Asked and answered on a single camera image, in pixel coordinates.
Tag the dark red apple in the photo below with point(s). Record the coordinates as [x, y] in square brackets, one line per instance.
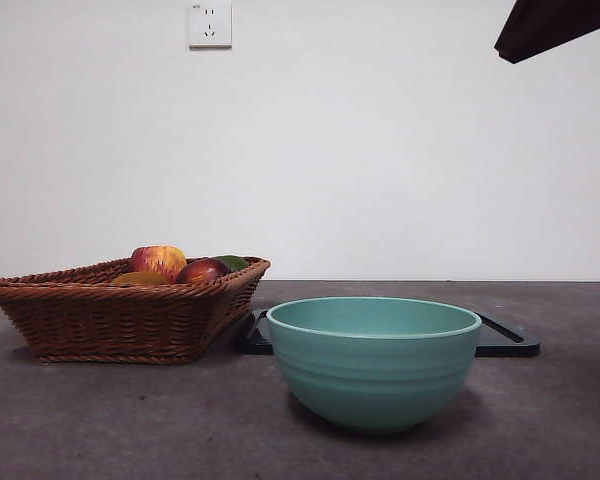
[200, 272]

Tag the white wall socket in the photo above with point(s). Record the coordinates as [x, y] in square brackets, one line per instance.
[210, 25]

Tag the brownish yellow round fruit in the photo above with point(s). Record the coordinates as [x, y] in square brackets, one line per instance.
[140, 278]

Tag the brown wicker basket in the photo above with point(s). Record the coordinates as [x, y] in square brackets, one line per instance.
[105, 320]

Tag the dark teal rectangular tray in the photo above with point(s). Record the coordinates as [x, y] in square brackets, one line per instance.
[505, 345]

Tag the teal ribbed bowl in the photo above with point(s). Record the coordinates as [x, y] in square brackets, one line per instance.
[375, 380]

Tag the green avocado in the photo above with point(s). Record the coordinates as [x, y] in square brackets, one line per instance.
[235, 262]

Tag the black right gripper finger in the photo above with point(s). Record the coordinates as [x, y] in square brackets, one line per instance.
[555, 25]

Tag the red yellow apple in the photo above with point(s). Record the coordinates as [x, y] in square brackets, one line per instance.
[155, 260]

